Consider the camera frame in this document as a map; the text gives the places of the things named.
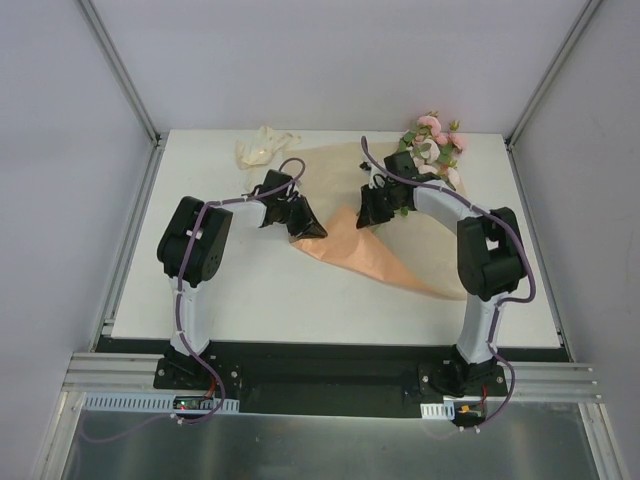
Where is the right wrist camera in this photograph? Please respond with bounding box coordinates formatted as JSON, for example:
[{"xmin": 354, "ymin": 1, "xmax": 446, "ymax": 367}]
[{"xmin": 359, "ymin": 160, "xmax": 387, "ymax": 189}]

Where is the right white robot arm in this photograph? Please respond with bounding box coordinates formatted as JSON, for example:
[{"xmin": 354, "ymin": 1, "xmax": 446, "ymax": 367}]
[{"xmin": 356, "ymin": 152, "xmax": 536, "ymax": 397}]

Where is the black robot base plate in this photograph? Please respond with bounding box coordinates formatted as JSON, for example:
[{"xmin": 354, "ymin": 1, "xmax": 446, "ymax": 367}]
[{"xmin": 153, "ymin": 341, "xmax": 508, "ymax": 418}]

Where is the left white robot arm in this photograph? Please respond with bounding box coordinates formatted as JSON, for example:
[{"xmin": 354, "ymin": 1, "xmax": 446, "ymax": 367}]
[{"xmin": 157, "ymin": 169, "xmax": 328, "ymax": 389}]

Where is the left aluminium frame post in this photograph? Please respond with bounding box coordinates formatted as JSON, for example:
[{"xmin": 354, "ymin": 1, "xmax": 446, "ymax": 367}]
[{"xmin": 77, "ymin": 0, "xmax": 161, "ymax": 141}]

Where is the left white cable duct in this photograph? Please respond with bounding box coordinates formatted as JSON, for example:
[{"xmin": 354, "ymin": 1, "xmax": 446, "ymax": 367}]
[{"xmin": 84, "ymin": 393, "xmax": 240, "ymax": 415}]

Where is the white cable duct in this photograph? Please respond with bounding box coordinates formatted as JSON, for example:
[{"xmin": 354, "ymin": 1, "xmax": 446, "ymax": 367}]
[
  {"xmin": 420, "ymin": 401, "xmax": 455, "ymax": 421},
  {"xmin": 84, "ymin": 393, "xmax": 240, "ymax": 415}
]

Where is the aluminium frame post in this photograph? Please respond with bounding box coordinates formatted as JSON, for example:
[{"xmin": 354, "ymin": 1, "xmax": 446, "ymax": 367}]
[
  {"xmin": 504, "ymin": 0, "xmax": 606, "ymax": 144},
  {"xmin": 77, "ymin": 0, "xmax": 161, "ymax": 141}
]

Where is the pink fake flower stem three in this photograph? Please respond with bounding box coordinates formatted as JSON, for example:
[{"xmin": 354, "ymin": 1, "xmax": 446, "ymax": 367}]
[{"xmin": 434, "ymin": 162, "xmax": 461, "ymax": 191}]

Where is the kraft wrapping paper sheet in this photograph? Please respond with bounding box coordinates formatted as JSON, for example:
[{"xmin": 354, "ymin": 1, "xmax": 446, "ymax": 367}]
[{"xmin": 285, "ymin": 142, "xmax": 466, "ymax": 300}]

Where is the pink fake flower stem one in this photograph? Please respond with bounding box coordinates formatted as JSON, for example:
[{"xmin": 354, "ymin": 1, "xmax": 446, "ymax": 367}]
[{"xmin": 437, "ymin": 120, "xmax": 467, "ymax": 158}]

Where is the right white cable duct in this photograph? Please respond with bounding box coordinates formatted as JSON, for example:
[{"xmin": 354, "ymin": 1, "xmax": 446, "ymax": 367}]
[{"xmin": 420, "ymin": 401, "xmax": 455, "ymax": 421}]

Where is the pink fake flower stem four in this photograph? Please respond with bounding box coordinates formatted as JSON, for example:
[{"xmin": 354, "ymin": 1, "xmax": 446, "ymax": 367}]
[{"xmin": 396, "ymin": 137, "xmax": 442, "ymax": 183}]

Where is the right aluminium frame post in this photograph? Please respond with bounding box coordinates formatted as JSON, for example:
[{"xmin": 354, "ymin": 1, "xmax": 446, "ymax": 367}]
[{"xmin": 504, "ymin": 0, "xmax": 606, "ymax": 144}]

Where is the cream ribbon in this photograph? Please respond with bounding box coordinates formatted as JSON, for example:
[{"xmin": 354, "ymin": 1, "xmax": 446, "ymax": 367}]
[{"xmin": 234, "ymin": 125, "xmax": 302, "ymax": 194}]

